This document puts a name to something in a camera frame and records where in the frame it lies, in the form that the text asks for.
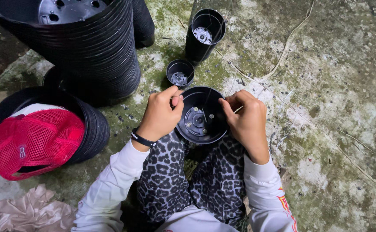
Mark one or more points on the person's left hand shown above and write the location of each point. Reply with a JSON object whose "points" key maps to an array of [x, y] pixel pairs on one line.
{"points": [[157, 117]]}

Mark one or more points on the person's right hand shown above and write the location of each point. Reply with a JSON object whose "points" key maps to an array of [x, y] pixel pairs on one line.
{"points": [[249, 124]]}

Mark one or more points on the black wristband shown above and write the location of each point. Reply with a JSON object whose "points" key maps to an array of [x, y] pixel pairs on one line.
{"points": [[141, 139]]}

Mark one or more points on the wide black plastic pot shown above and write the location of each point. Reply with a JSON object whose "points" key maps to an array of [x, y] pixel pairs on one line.
{"points": [[200, 124]]}

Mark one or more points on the small black plastic pot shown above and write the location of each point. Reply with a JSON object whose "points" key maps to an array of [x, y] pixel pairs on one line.
{"points": [[180, 74]]}

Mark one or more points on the black pot stack holding cap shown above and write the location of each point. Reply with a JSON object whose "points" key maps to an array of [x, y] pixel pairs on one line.
{"points": [[93, 129]]}

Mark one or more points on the person's leopard print trousers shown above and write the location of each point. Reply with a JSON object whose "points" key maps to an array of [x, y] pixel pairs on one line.
{"points": [[191, 180]]}

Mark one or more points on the long curved dry stem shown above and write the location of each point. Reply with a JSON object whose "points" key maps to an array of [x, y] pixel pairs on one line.
{"points": [[284, 48]]}

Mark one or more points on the long straight dry stem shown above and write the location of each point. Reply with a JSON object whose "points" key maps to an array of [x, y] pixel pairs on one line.
{"points": [[336, 145]]}

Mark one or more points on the large stack of black pots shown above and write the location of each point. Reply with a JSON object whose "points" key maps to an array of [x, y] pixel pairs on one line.
{"points": [[91, 51]]}

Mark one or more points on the tall stack of small pots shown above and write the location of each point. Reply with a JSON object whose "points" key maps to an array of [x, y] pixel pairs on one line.
{"points": [[204, 35]]}

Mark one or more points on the narrow stack of black pots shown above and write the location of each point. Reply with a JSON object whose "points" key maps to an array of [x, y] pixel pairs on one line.
{"points": [[142, 22]]}

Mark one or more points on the person's white shirt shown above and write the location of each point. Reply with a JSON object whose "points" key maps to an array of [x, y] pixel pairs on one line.
{"points": [[196, 222]]}

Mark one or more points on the red mesh cap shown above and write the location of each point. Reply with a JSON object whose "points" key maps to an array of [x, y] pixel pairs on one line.
{"points": [[36, 140]]}

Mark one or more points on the pink crumpled cloth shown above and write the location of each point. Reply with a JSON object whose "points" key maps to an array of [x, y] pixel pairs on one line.
{"points": [[35, 209]]}

